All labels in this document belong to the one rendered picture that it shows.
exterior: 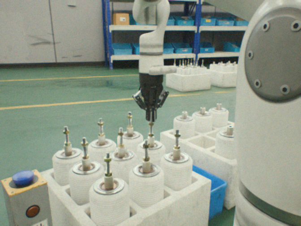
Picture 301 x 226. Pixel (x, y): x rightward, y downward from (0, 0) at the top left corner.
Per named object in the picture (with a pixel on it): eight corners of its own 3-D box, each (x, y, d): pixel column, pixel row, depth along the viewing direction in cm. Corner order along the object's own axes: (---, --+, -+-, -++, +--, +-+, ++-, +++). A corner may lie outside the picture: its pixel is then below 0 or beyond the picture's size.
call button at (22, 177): (37, 183, 53) (36, 174, 52) (16, 191, 50) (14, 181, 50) (31, 176, 56) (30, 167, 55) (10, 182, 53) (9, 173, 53)
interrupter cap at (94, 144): (90, 149, 83) (89, 148, 82) (91, 141, 90) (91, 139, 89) (113, 148, 84) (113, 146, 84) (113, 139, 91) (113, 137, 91)
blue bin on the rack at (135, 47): (129, 53, 538) (129, 42, 532) (146, 53, 550) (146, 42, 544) (135, 54, 493) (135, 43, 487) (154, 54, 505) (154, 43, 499)
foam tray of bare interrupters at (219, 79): (247, 85, 323) (249, 71, 318) (221, 88, 310) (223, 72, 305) (228, 80, 358) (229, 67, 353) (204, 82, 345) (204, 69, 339)
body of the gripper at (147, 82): (155, 67, 83) (155, 95, 86) (132, 69, 79) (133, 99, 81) (169, 69, 77) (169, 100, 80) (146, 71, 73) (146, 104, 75)
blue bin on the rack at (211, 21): (188, 27, 566) (189, 16, 560) (204, 27, 577) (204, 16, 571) (199, 26, 521) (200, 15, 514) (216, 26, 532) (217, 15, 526)
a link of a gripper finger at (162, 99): (168, 90, 82) (157, 105, 81) (171, 93, 83) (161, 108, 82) (162, 89, 84) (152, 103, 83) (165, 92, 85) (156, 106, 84)
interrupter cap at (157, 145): (166, 147, 84) (166, 145, 84) (147, 152, 80) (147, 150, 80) (154, 140, 90) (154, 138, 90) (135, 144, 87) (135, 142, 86)
